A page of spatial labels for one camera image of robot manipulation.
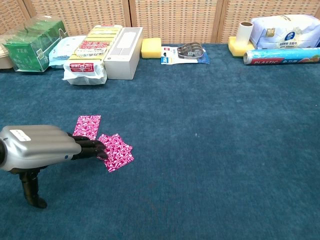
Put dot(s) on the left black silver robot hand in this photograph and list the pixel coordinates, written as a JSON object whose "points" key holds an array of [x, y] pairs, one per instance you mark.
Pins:
{"points": [[40, 145]]}

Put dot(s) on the beige lunch box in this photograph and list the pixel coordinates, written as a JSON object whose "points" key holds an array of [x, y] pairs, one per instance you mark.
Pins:
{"points": [[5, 61]]}

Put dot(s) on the green tea bag box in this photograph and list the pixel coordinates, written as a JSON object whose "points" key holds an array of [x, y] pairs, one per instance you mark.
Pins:
{"points": [[27, 55]]}

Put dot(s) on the light blue wet wipes pack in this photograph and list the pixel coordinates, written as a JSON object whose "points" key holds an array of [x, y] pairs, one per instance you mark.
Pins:
{"points": [[62, 51]]}

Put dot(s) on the yellow green sponge multipack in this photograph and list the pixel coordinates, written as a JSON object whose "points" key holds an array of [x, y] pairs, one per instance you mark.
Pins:
{"points": [[90, 50]]}

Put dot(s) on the long white power strip box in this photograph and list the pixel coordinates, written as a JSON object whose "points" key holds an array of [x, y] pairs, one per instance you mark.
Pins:
{"points": [[120, 62]]}

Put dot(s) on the plain yellow sponge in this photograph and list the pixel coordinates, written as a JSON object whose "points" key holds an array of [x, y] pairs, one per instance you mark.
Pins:
{"points": [[151, 48]]}

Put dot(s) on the dark blue felt mat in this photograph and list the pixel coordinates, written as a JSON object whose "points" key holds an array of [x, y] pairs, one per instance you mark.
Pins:
{"points": [[200, 150]]}

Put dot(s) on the correction tape blister pack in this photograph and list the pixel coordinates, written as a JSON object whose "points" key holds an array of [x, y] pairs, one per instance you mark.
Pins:
{"points": [[185, 53]]}

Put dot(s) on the woven bamboo folding screen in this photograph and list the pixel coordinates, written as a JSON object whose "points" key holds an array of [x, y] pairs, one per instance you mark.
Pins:
{"points": [[175, 20]]}

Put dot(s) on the yellow sponge with green base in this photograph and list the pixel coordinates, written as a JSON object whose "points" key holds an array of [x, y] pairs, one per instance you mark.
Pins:
{"points": [[236, 50]]}

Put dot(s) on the white lint roller refill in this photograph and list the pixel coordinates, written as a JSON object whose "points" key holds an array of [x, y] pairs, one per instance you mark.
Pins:
{"points": [[243, 35]]}

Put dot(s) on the blue plastic wrap roll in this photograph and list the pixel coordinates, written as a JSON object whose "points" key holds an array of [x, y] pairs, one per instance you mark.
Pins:
{"points": [[282, 56]]}

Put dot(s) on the white blue tissue pack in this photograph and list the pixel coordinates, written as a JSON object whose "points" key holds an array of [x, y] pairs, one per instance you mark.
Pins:
{"points": [[287, 32]]}

